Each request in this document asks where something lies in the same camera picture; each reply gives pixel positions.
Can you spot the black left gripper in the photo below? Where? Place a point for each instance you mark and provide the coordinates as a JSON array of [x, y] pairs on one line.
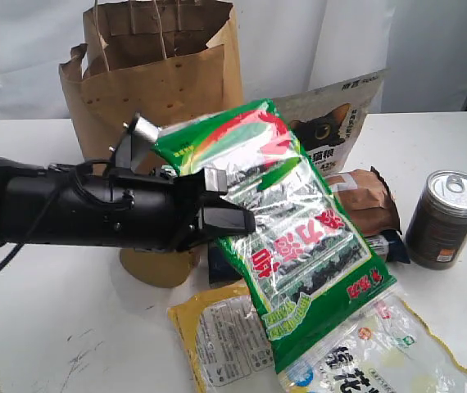
[[151, 213]]

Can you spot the green seaweed snack package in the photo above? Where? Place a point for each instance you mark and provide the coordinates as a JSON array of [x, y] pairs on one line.
[[306, 265]]

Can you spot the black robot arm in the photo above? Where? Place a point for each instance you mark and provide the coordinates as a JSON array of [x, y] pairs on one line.
[[70, 205]]

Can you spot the brown paper bag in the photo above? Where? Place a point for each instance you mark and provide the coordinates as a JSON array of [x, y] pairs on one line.
[[171, 61]]

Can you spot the small brown paper pouch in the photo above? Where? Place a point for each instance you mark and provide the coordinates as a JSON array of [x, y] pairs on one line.
[[367, 199]]

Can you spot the yellow plastic snack packet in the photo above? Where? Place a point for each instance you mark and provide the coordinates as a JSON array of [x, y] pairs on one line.
[[224, 341]]

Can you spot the clear white plastic food package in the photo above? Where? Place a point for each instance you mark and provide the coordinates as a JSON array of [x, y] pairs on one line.
[[383, 347]]

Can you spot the dark blue snack packet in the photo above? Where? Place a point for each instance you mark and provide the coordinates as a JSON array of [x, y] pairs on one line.
[[388, 245]]

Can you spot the black cat food pouch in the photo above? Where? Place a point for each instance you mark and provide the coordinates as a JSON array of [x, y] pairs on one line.
[[327, 121]]

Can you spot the dark tin can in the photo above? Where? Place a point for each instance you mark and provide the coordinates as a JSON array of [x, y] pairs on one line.
[[438, 228]]

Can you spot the white backdrop curtain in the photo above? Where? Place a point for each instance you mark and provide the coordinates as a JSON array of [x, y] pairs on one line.
[[286, 47]]

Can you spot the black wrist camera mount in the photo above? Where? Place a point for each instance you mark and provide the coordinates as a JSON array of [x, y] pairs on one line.
[[135, 143]]

